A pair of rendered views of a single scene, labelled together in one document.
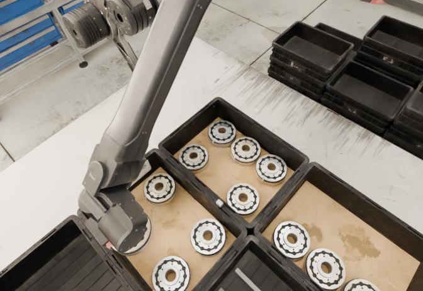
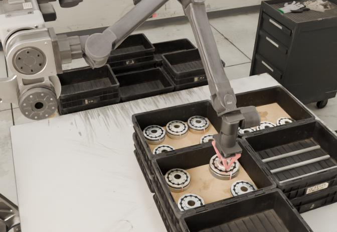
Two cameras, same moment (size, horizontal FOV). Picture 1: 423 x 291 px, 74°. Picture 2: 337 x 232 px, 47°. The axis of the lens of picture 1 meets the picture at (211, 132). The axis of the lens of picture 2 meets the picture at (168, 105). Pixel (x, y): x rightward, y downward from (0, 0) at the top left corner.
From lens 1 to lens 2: 1.25 m
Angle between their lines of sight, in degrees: 49
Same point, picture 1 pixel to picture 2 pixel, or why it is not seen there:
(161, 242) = (217, 194)
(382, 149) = (203, 91)
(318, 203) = not seen: hidden behind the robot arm
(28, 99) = not seen: outside the picture
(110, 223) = (248, 114)
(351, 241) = not seen: hidden behind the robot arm
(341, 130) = (179, 98)
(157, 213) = (194, 190)
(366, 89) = (136, 87)
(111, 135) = (220, 81)
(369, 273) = (274, 119)
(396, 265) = (274, 110)
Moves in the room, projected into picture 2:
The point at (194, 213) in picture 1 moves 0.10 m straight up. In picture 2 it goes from (205, 170) to (206, 153)
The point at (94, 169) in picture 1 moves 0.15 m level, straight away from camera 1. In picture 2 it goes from (227, 99) to (183, 107)
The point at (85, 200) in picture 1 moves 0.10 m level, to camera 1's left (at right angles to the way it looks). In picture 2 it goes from (232, 120) to (223, 138)
